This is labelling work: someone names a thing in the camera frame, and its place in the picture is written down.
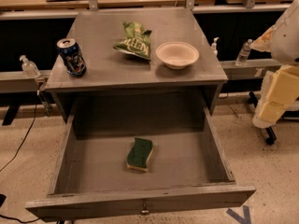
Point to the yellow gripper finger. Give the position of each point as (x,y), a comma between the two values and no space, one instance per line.
(284,88)
(271,112)

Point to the green yellow sponge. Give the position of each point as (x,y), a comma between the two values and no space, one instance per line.
(139,155)

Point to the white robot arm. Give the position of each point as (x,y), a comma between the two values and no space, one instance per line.
(282,39)

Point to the grey open top drawer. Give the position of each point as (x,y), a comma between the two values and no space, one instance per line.
(187,169)

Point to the metal drawer knob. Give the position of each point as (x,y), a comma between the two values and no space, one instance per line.
(144,211)

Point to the clear plastic water bottle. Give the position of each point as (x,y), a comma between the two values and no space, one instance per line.
(244,53)

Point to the small white pump bottle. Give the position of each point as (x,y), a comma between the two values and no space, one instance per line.
(214,46)

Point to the white paper bowl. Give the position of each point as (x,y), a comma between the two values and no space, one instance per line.
(177,55)

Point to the green chip bag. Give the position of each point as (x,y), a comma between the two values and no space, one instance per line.
(136,41)

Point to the blue soda can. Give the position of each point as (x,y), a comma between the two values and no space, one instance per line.
(71,54)

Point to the clear sanitizer pump bottle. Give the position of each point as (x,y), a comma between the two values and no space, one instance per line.
(29,68)

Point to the grey metal rail bench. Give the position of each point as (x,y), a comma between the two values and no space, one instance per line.
(17,89)

